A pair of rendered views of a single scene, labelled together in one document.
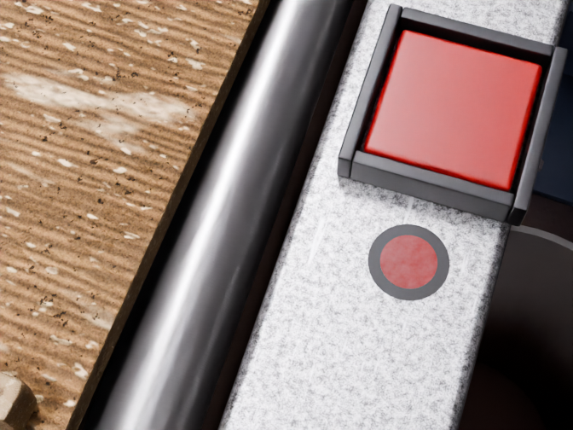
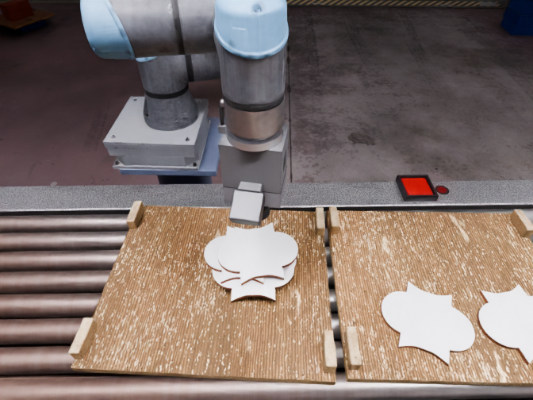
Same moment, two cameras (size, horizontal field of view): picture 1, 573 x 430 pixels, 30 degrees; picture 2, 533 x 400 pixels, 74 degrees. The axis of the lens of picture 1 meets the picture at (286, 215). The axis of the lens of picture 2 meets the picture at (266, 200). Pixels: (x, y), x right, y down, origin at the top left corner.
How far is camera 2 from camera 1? 0.88 m
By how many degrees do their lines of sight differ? 56
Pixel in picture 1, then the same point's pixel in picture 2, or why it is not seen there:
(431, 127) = (423, 187)
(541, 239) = not seen: hidden behind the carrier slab
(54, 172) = (476, 228)
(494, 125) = (416, 181)
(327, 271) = (452, 198)
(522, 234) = not seen: hidden behind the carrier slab
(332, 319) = (458, 196)
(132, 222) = (473, 215)
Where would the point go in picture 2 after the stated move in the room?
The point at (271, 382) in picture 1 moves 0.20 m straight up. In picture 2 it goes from (473, 200) to (516, 128)
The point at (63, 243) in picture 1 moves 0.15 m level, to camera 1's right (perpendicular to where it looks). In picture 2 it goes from (485, 223) to (438, 178)
